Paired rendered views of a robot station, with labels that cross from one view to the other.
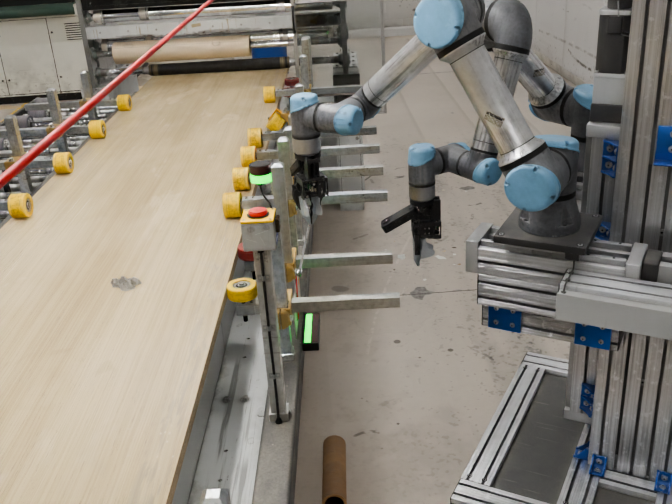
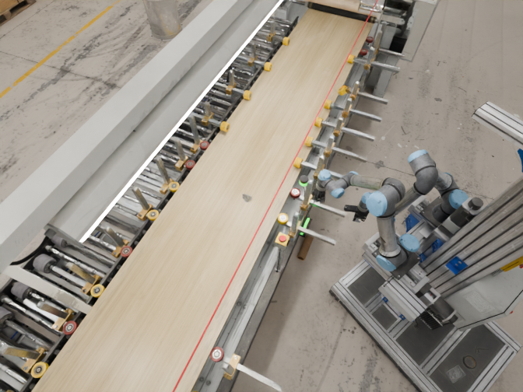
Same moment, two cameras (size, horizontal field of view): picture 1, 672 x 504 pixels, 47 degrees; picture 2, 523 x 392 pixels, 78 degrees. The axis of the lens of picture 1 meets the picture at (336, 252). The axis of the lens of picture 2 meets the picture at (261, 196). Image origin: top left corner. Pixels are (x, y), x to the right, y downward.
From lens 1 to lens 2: 138 cm
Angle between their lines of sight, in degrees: 37
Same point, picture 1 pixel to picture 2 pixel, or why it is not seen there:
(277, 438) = (273, 278)
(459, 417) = (360, 238)
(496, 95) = (387, 235)
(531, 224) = not seen: hidden behind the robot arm
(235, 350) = not seen: hidden behind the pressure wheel
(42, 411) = (205, 259)
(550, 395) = not seen: hidden behind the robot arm
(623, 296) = (401, 300)
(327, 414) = (315, 215)
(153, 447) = (230, 292)
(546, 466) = (370, 287)
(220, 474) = (255, 276)
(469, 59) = (381, 221)
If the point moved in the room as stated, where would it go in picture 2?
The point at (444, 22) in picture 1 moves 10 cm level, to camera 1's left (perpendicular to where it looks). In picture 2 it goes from (376, 210) to (357, 203)
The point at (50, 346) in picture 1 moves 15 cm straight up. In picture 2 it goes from (215, 225) to (212, 215)
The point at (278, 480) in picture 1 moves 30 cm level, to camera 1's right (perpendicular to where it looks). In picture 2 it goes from (267, 297) to (307, 314)
